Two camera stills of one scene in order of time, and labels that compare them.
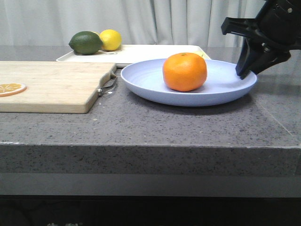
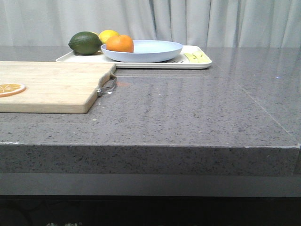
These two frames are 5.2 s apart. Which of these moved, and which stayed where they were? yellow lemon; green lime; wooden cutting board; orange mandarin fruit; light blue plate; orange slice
Moved: light blue plate; orange mandarin fruit
Stayed: yellow lemon; green lime; orange slice; wooden cutting board
